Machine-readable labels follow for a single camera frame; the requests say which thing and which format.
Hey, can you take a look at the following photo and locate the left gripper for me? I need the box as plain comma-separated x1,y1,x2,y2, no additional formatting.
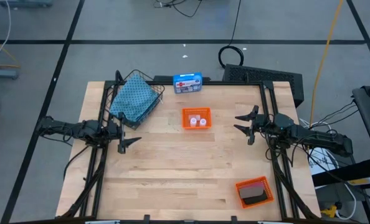
108,111,142,155

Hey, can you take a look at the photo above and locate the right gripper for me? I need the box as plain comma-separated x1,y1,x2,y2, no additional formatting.
234,105,270,146

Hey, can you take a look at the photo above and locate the blue patterned cloth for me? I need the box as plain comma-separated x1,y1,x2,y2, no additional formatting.
109,73,160,123

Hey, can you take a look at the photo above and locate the black bandage roll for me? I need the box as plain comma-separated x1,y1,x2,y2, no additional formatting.
243,193,268,205

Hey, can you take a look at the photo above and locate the orange plastic basket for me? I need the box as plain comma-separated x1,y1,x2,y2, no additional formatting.
235,175,275,210
181,107,212,130

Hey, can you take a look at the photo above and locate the black computer case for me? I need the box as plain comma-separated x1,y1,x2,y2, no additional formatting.
222,63,305,108

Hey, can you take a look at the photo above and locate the blue first aid kit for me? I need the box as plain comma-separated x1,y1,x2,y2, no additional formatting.
173,72,204,95

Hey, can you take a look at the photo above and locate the white round bucket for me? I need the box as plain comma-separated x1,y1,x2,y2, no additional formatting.
308,146,338,177

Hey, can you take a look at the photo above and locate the yellow power plug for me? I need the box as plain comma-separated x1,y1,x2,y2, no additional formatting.
320,203,338,218

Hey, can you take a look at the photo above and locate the black equipment cart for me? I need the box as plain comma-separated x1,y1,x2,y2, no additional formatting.
351,80,370,224

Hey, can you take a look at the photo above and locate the grey power strip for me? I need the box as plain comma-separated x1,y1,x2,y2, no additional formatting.
0,68,19,80

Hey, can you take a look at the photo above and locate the grey floor box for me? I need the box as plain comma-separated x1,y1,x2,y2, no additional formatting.
0,0,54,9

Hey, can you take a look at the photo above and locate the black aluminium table frame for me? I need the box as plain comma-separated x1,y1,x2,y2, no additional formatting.
55,70,321,223

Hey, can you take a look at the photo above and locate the black wire basket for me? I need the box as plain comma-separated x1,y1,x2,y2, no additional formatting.
105,69,166,131

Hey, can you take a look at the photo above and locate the black cable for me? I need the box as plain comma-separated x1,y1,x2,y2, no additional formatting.
217,0,245,70

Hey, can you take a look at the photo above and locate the thick yellow cable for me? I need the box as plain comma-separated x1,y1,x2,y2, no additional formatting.
309,0,344,127

